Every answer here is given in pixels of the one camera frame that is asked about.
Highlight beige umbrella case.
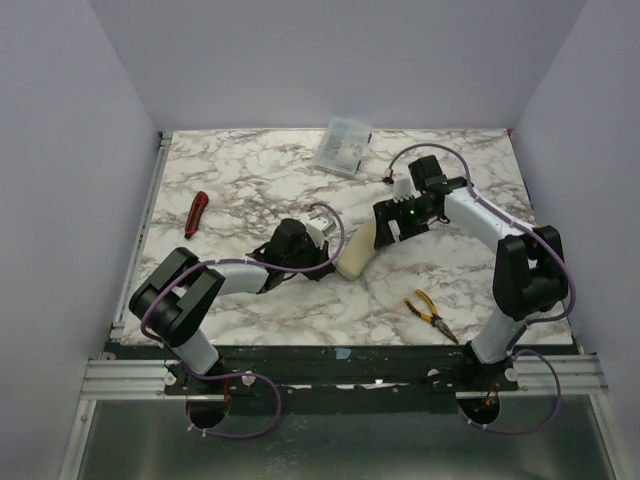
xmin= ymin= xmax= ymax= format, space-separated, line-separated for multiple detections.
xmin=334 ymin=217 xmax=376 ymax=281

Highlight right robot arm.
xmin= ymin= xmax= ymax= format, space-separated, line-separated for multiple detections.
xmin=373 ymin=155 xmax=570 ymax=365

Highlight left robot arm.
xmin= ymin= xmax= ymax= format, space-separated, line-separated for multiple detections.
xmin=129 ymin=215 xmax=336 ymax=375

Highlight clear plastic parts box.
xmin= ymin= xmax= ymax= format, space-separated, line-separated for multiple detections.
xmin=312 ymin=116 xmax=372 ymax=178

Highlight red black utility knife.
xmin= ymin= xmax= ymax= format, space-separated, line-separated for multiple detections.
xmin=184 ymin=191 xmax=209 ymax=239

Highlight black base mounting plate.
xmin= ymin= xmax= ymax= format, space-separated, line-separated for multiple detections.
xmin=164 ymin=346 xmax=518 ymax=415

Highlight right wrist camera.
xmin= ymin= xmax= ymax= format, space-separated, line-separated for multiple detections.
xmin=393 ymin=178 xmax=413 ymax=203

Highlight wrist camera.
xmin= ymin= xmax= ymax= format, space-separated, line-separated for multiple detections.
xmin=305 ymin=215 xmax=336 ymax=248
xmin=393 ymin=178 xmax=413 ymax=203

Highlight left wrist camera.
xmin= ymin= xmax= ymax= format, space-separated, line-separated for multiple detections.
xmin=305 ymin=215 xmax=336 ymax=248

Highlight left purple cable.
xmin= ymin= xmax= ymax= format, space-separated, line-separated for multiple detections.
xmin=139 ymin=201 xmax=346 ymax=441

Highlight yellow handled pliers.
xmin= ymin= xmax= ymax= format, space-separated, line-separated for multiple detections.
xmin=404 ymin=289 xmax=459 ymax=345

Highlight aluminium extrusion rail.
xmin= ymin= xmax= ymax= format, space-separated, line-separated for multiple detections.
xmin=81 ymin=353 xmax=608 ymax=402

